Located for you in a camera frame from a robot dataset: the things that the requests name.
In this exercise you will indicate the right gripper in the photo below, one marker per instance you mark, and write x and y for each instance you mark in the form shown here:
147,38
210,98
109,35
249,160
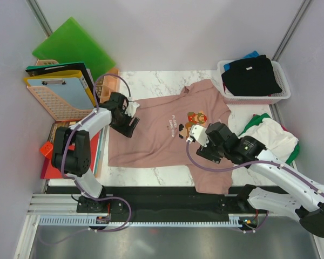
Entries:
207,152

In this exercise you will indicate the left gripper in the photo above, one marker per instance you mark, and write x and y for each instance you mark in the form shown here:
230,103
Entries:
126,130

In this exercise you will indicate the pink t shirt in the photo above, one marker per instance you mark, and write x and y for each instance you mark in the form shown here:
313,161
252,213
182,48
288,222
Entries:
159,139

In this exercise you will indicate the white t shirt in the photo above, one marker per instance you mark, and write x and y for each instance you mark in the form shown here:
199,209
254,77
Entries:
275,135

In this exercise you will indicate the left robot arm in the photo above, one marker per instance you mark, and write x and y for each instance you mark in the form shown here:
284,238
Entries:
71,153

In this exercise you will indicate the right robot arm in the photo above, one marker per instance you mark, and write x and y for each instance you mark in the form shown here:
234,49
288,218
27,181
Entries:
303,200

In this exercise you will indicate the orange desk organizer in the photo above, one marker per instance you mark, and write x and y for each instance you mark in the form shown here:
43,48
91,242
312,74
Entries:
106,86

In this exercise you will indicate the green t shirt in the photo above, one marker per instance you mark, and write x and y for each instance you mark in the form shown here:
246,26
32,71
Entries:
256,120

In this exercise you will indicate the blue clipboard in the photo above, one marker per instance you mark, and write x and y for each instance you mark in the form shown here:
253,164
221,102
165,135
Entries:
72,90

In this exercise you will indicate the pink file rack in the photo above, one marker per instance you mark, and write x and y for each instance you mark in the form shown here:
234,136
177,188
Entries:
58,108

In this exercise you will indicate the yellow folder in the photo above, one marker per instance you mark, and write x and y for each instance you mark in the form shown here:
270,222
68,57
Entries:
66,74

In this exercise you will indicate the brown book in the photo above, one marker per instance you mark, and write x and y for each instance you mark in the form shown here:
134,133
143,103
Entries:
55,126

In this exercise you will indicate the red cube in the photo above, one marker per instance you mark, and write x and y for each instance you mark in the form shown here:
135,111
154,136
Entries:
47,149

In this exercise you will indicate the black t shirt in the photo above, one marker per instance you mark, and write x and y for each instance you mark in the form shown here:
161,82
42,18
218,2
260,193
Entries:
251,77

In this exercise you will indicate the red folder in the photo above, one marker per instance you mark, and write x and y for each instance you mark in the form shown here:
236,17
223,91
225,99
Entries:
48,172

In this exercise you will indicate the green plastic folder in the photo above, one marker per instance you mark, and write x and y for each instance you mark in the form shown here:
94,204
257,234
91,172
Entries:
72,43

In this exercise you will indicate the white laundry basket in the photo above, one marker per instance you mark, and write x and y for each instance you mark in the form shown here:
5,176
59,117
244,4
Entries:
267,100

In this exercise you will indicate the black folder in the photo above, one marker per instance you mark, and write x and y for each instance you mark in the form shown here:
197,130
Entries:
46,69

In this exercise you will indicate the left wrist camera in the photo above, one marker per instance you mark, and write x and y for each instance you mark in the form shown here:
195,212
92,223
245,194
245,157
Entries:
132,108

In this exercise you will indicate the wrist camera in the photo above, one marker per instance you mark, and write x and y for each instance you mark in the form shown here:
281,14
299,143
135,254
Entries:
132,108
198,134

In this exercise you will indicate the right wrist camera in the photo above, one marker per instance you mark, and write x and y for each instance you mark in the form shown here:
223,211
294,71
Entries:
198,134

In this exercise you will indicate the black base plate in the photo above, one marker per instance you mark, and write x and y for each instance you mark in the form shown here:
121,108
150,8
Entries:
166,203

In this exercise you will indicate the white cable duct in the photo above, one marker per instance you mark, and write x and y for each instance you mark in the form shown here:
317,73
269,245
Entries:
112,221

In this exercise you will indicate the aluminium frame rail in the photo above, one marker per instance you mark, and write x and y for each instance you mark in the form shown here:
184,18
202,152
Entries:
52,204

